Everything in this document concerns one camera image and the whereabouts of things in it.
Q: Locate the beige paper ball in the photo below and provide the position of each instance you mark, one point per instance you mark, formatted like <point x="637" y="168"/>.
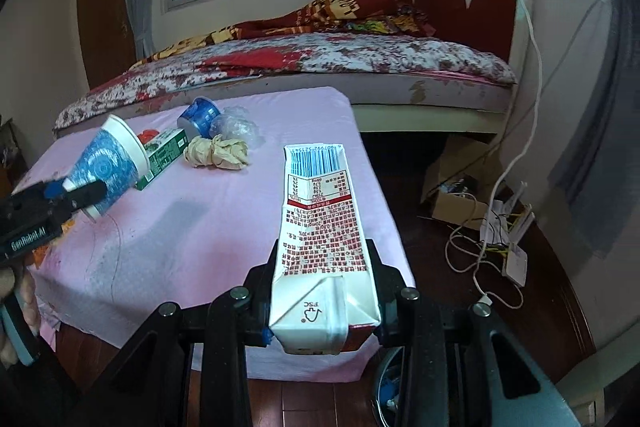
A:
<point x="220" y="153"/>

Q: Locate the red white headboard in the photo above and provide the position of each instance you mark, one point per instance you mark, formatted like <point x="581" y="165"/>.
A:
<point x="495" y="26"/>

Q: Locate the brown wooden door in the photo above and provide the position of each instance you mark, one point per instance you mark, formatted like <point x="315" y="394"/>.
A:
<point x="106" y="39"/>

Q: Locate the white wifi router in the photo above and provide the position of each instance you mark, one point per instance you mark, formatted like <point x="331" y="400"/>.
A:
<point x="516" y="224"/>

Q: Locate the person's left hand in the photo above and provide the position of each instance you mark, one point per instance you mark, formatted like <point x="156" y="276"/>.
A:
<point x="20" y="319"/>

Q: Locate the blue patterned paper cup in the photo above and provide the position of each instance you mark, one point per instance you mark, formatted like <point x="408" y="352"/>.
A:
<point x="115" y="156"/>

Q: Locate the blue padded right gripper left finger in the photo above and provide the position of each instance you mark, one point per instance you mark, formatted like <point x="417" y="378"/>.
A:
<point x="148" y="381"/>

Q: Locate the grey hanging cloth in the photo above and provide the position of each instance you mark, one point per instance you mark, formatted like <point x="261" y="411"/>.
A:
<point x="598" y="172"/>

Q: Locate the black round trash bin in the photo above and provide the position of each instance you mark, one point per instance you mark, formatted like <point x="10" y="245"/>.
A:
<point x="386" y="385"/>

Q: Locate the cardboard box on floor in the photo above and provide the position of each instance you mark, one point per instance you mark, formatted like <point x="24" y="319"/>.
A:
<point x="456" y="187"/>

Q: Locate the pink white tablecloth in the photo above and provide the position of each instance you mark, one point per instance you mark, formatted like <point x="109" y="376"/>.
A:
<point x="192" y="234"/>

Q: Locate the bed with floral mattress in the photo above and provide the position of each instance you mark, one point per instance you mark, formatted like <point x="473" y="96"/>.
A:
<point x="368" y="69"/>

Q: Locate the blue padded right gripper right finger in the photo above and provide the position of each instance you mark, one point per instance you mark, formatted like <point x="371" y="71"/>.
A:
<point x="462" y="366"/>

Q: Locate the beige cabinet with drawer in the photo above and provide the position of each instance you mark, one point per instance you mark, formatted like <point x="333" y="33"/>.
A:
<point x="583" y="387"/>

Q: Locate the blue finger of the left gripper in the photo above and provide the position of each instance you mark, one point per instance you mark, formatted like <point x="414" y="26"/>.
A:
<point x="57" y="189"/>

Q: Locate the red plastic bag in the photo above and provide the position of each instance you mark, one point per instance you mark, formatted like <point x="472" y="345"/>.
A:
<point x="147" y="135"/>

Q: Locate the green white small carton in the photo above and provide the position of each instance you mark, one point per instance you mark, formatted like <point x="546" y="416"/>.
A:
<point x="162" y="151"/>

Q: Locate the clear crumpled plastic wrap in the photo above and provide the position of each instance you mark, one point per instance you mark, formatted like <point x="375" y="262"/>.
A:
<point x="235" y="123"/>

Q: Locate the red patterned blanket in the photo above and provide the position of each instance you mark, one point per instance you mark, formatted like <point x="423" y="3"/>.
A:
<point x="376" y="17"/>

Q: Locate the white modem box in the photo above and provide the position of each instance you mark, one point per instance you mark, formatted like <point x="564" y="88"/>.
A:
<point x="494" y="227"/>

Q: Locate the small blue plastic cup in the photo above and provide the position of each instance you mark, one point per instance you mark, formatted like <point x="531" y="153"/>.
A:
<point x="197" y="119"/>

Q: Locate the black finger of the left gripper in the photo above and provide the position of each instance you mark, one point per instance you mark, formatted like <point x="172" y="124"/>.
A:
<point x="80" y="197"/>

